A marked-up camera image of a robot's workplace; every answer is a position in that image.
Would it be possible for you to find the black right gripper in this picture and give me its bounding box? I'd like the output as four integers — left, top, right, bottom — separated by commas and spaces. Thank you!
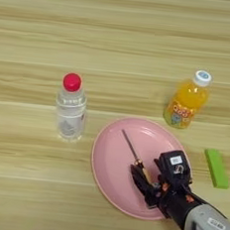
124, 156, 206, 228

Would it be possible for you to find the screwdriver with yellow handle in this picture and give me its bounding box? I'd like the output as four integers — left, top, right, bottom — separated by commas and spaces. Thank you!
116, 129, 158, 185

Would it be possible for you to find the green rectangular block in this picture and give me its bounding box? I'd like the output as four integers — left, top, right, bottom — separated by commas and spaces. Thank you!
201, 148, 230, 190

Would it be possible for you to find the small black box white label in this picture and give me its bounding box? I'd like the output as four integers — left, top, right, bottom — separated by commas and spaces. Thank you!
155, 147, 195, 189

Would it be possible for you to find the pink round plate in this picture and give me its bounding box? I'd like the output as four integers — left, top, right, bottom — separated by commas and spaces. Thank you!
85, 113, 198, 226

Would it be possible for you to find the orange juice bottle white cap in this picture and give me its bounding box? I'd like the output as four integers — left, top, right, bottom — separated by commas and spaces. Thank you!
162, 66, 214, 133

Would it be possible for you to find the clear water bottle red cap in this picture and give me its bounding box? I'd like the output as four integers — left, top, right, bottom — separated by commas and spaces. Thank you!
52, 70, 91, 144

